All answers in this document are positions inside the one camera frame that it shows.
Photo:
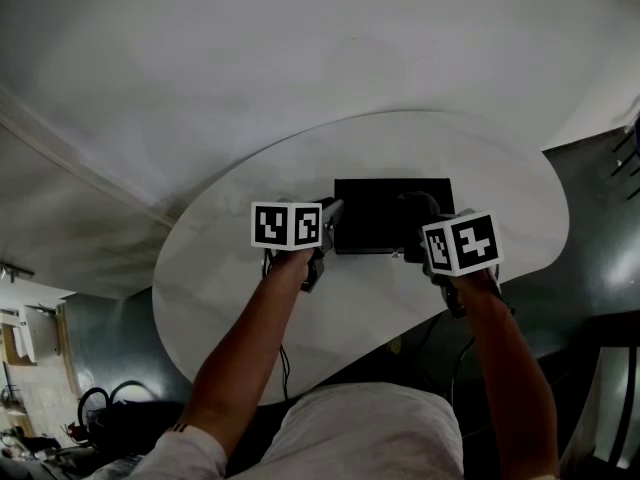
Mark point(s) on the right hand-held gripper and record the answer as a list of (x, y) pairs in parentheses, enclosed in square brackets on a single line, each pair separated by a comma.
[(465, 243)]

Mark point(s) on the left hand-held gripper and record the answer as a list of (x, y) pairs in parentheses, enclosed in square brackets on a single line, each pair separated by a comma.
[(285, 225)]

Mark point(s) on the black rectangular box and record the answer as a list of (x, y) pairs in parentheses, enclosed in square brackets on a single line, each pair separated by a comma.
[(370, 213)]

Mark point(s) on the dark grey fluffy cloth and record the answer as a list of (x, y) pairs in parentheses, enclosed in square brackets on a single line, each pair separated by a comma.
[(420, 203)]

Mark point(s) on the person's right forearm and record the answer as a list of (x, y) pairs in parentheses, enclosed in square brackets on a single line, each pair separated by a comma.
[(510, 378)]

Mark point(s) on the person's left forearm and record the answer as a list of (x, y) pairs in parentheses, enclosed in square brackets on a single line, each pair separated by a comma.
[(240, 348)]

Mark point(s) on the blue-grey chair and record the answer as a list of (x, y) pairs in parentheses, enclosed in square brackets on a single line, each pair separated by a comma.
[(631, 158)]

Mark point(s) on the person's white shirt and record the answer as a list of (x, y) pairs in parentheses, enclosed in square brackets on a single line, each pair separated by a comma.
[(360, 433)]

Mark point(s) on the black framed chair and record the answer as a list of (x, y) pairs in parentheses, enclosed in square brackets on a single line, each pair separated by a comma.
[(610, 398)]

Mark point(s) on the black bag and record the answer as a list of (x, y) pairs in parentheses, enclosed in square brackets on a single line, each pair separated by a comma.
[(120, 413)]

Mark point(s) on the ceiling track light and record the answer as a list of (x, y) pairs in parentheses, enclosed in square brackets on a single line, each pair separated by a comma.
[(15, 272)]

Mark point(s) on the grey plastic wrap bundle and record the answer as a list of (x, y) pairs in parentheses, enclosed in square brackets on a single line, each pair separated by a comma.
[(120, 468)]

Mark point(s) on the small red object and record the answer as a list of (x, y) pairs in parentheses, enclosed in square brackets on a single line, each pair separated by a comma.
[(75, 431)]

